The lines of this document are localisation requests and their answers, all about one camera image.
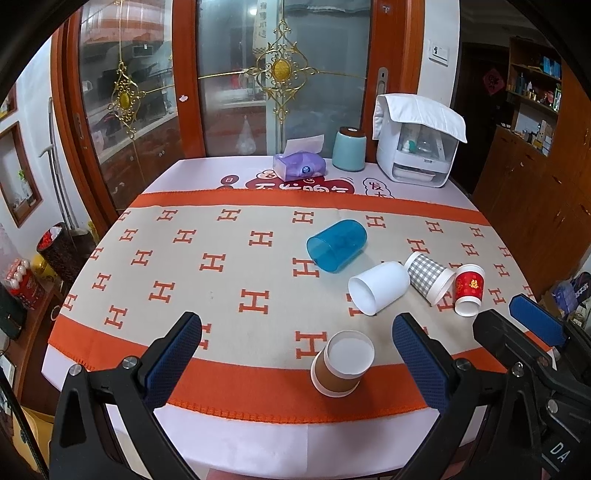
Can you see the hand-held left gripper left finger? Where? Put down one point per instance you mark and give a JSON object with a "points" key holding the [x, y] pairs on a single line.
{"points": [[173, 357]]}

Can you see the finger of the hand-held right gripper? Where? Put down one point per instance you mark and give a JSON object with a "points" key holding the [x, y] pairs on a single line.
{"points": [[503, 334], [535, 318]]}

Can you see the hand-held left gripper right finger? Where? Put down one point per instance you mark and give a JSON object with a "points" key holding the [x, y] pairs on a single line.
{"points": [[421, 364]]}

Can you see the red paper cup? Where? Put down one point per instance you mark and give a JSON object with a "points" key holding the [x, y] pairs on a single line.
{"points": [[468, 286]]}

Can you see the brown paper cup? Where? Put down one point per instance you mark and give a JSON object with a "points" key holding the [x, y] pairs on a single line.
{"points": [[342, 369]]}

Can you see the white plastic cup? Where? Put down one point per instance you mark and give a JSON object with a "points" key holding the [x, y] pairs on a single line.
{"points": [[381, 286]]}

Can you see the grey checked paper cup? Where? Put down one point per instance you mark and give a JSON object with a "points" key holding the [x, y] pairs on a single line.
{"points": [[427, 272]]}

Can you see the blue transparent plastic cup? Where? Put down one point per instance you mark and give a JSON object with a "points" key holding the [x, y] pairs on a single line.
{"points": [[339, 247]]}

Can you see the blue cardboard box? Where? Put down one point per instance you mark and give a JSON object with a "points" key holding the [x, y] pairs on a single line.
{"points": [[572, 293]]}

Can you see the orange patterned table runner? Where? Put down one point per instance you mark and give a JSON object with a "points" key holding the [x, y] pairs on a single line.
{"points": [[231, 258]]}

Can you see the wooden cabinet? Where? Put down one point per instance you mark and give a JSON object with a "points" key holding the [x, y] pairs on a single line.
{"points": [[531, 198]]}

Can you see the dark woven waste basket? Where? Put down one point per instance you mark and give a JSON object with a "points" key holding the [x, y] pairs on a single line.
{"points": [[62, 256]]}

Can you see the red egg carton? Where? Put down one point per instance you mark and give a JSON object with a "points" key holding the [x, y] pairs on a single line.
{"points": [[25, 284]]}

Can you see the white countertop appliance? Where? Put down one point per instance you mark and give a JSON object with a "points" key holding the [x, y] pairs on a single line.
{"points": [[415, 157]]}

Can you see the wooden shelf unit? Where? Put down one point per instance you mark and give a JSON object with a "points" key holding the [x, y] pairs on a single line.
{"points": [[535, 92]]}

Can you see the teal canister with brown lid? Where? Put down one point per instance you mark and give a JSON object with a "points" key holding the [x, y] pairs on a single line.
{"points": [[348, 150]]}

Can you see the purple tissue box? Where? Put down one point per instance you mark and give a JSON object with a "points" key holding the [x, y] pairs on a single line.
{"points": [[300, 167]]}

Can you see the white plastic bag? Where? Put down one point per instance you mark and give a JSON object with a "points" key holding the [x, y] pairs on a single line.
{"points": [[245, 138]]}

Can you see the white cloth cover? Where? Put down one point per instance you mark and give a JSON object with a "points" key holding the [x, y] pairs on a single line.
{"points": [[422, 110]]}

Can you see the glass door with gold ornament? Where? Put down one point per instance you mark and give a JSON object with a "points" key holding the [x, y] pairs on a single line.
{"points": [[318, 92], [134, 115]]}

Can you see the wooden wall frame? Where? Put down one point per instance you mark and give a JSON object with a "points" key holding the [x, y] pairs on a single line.
{"points": [[18, 175]]}

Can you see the red paper wall decoration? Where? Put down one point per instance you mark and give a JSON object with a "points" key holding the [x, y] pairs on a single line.
{"points": [[493, 82]]}

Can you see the white wall switch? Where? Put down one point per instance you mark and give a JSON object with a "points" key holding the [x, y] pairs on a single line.
{"points": [[438, 51]]}

